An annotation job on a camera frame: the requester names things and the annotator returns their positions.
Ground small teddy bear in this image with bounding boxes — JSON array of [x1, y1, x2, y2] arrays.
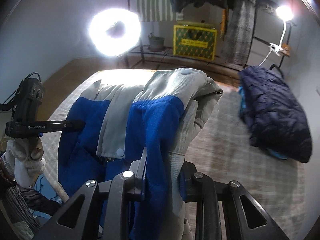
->
[[280, 43, 291, 57]]

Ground small potted plant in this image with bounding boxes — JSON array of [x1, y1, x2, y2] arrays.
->
[[148, 33, 165, 52]]

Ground left gloved hand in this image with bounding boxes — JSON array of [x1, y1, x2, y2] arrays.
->
[[4, 137, 46, 187]]

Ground white and blue work jacket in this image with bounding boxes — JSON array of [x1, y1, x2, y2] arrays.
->
[[57, 68, 223, 239]]

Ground white clip desk lamp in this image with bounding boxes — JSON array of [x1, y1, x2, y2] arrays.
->
[[259, 1, 294, 66]]

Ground plaid bed cover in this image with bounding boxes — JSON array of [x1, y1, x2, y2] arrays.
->
[[40, 69, 305, 239]]

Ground yellow green storage box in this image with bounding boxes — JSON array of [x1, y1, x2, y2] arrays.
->
[[172, 24, 217, 61]]

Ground grey plaid hanging coat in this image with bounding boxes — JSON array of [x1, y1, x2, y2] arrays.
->
[[221, 0, 257, 65]]

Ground green striped wall hanging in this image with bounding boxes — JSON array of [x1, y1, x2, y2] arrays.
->
[[137, 0, 184, 22]]

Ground striped grey trousers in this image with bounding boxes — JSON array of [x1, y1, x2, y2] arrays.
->
[[1, 178, 62, 239]]

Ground yellow hanging scarf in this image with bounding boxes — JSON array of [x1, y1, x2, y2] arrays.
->
[[220, 9, 229, 40]]

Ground black metal clothes rack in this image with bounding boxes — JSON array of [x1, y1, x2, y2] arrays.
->
[[123, 0, 297, 80]]

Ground ring light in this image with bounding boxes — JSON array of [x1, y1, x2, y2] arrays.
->
[[88, 8, 141, 57]]

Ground folded navy puffer jacket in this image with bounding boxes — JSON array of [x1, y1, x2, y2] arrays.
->
[[239, 66, 312, 164]]

